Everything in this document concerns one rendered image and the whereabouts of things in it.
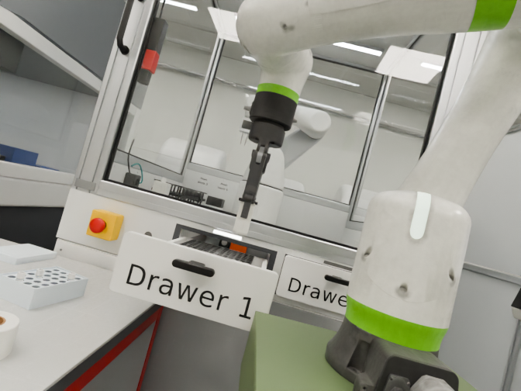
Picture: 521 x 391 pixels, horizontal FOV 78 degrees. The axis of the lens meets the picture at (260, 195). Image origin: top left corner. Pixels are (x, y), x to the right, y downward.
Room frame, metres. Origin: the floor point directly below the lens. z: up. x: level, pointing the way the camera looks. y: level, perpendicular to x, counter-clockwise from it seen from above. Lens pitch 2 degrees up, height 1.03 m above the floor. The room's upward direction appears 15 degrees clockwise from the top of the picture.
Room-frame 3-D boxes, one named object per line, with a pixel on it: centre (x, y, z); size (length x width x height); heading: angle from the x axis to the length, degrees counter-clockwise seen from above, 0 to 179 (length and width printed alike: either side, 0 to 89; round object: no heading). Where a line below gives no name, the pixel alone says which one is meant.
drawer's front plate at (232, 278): (0.59, 0.08, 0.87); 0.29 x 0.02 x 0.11; 87
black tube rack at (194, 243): (0.79, 0.07, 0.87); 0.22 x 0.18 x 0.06; 177
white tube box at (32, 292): (0.63, 0.35, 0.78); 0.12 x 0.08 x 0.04; 166
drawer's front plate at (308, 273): (0.88, -0.25, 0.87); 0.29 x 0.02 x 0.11; 87
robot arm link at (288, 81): (0.68, 0.02, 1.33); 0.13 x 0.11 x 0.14; 158
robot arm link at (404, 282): (0.46, -0.22, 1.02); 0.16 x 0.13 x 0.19; 158
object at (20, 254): (0.81, 0.53, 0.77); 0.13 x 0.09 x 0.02; 173
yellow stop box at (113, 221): (0.90, 0.39, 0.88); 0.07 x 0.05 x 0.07; 87
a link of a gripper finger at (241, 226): (0.68, 0.02, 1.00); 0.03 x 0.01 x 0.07; 89
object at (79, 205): (1.38, 0.00, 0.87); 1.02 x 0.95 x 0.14; 87
